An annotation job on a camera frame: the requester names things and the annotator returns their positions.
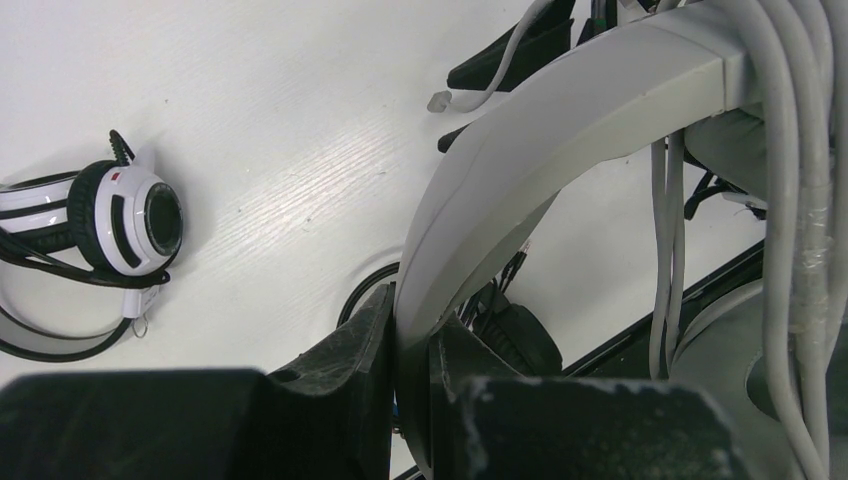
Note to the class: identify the grey white headphones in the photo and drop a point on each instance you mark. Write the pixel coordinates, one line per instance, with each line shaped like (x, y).
(756, 91)

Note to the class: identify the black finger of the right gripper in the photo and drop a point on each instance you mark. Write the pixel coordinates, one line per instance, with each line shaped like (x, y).
(548, 38)

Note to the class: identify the black headphones with blue band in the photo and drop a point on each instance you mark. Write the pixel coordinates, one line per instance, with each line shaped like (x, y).
(510, 330)

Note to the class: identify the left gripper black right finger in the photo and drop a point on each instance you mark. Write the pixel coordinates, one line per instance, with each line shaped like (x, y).
(488, 422)

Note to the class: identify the white and black headphones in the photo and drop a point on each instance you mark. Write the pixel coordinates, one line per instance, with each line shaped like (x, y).
(113, 224)

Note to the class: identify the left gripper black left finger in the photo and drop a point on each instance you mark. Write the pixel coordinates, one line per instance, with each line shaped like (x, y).
(325, 415)

